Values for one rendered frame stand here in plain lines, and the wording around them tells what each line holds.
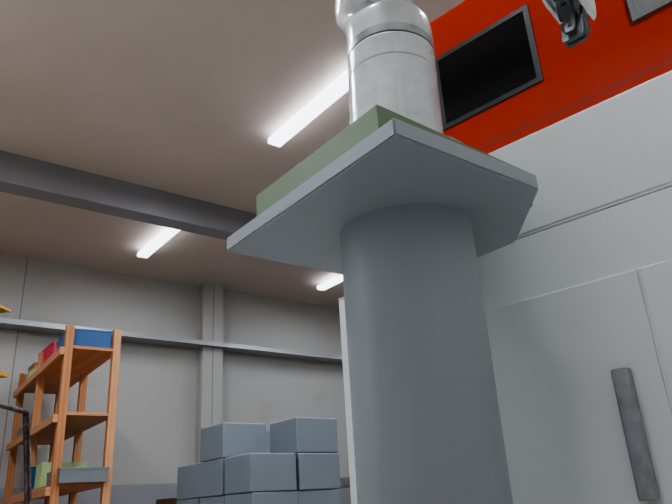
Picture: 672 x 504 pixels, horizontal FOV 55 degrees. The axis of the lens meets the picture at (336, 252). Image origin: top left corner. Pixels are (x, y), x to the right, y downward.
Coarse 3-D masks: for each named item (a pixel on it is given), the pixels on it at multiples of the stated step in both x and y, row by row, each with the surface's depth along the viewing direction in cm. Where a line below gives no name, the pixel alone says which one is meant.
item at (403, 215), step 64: (384, 128) 59; (320, 192) 67; (384, 192) 68; (448, 192) 69; (512, 192) 70; (256, 256) 83; (320, 256) 84; (384, 256) 70; (448, 256) 70; (384, 320) 67; (448, 320) 67; (384, 384) 65; (448, 384) 64; (384, 448) 63; (448, 448) 62
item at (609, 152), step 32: (640, 96) 80; (544, 128) 88; (576, 128) 85; (608, 128) 81; (640, 128) 79; (512, 160) 90; (544, 160) 87; (576, 160) 84; (608, 160) 80; (640, 160) 78; (544, 192) 86; (576, 192) 82; (608, 192) 80; (640, 192) 77; (544, 224) 85
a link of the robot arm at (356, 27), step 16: (336, 0) 100; (352, 0) 96; (368, 0) 95; (384, 0) 86; (400, 0) 86; (336, 16) 99; (352, 16) 90; (368, 16) 85; (384, 16) 84; (400, 16) 84; (416, 16) 85; (352, 32) 87; (368, 32) 84; (416, 32) 84; (352, 48) 86
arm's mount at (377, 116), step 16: (368, 112) 67; (384, 112) 67; (352, 128) 69; (368, 128) 67; (336, 144) 71; (352, 144) 69; (464, 144) 74; (304, 160) 76; (320, 160) 73; (288, 176) 79; (304, 176) 76; (272, 192) 81; (288, 192) 78; (256, 208) 84
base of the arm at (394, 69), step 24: (360, 48) 84; (384, 48) 82; (408, 48) 82; (432, 48) 86; (360, 72) 83; (384, 72) 81; (408, 72) 81; (432, 72) 83; (360, 96) 82; (384, 96) 79; (408, 96) 79; (432, 96) 81; (432, 120) 80
